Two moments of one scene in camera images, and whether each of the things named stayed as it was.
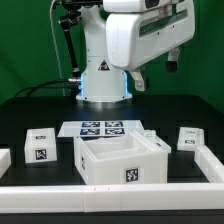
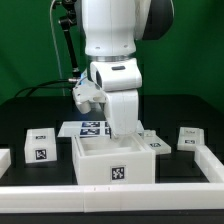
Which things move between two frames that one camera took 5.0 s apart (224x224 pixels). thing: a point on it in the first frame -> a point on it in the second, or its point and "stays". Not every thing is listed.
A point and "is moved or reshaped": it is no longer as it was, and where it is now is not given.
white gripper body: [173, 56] -> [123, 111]
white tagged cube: [40, 145] stays
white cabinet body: [118, 160] is moved or reshaped
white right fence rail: [211, 167] stays
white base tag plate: [98, 127] stays
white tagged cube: [189, 138] stays
